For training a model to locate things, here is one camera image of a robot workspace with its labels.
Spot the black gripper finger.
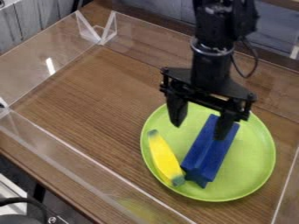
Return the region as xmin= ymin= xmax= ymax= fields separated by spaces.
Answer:
xmin=167 ymin=94 xmax=189 ymax=127
xmin=214 ymin=110 xmax=238 ymax=140

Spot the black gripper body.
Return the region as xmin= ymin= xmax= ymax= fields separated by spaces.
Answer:
xmin=161 ymin=43 xmax=258 ymax=121

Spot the blue cross-shaped block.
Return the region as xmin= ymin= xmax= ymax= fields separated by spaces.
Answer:
xmin=181 ymin=115 xmax=239 ymax=188

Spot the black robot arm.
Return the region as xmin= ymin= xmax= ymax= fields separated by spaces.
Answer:
xmin=161 ymin=0 xmax=259 ymax=140

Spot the green round plate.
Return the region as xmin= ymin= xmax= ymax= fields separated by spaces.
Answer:
xmin=141 ymin=103 xmax=277 ymax=202

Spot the yellow toy banana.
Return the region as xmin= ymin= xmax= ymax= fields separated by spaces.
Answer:
xmin=147 ymin=129 xmax=185 ymax=187

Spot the blue grey sofa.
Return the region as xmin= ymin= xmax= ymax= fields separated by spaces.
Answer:
xmin=247 ymin=0 xmax=299 ymax=56

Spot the grey cabinet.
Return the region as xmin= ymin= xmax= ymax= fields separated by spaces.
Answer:
xmin=0 ymin=0 xmax=78 ymax=55

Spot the clear acrylic corner bracket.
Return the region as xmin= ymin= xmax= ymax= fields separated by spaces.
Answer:
xmin=75 ymin=11 xmax=118 ymax=46

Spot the clear acrylic enclosure wall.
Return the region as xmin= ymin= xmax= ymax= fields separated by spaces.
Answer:
xmin=0 ymin=13 xmax=299 ymax=224

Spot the black cable loop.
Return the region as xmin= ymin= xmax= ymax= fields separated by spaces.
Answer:
xmin=0 ymin=196 xmax=50 ymax=224

